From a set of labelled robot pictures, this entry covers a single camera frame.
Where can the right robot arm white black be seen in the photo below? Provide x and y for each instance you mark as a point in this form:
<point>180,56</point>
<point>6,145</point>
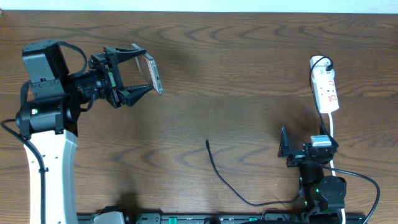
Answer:
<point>322,194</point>

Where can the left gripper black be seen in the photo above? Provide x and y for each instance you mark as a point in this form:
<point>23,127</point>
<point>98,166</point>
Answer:
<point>114,73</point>

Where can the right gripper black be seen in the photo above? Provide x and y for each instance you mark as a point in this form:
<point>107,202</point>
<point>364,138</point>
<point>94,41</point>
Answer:
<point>285,147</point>

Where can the white power strip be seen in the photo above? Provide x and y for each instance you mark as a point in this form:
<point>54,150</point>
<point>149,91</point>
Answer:
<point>323,81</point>

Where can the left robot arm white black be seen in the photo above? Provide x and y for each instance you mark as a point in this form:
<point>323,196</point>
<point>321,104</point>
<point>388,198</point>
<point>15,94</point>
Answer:
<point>51,103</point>

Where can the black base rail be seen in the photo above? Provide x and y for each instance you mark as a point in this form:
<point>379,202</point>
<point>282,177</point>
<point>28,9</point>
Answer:
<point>269,217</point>

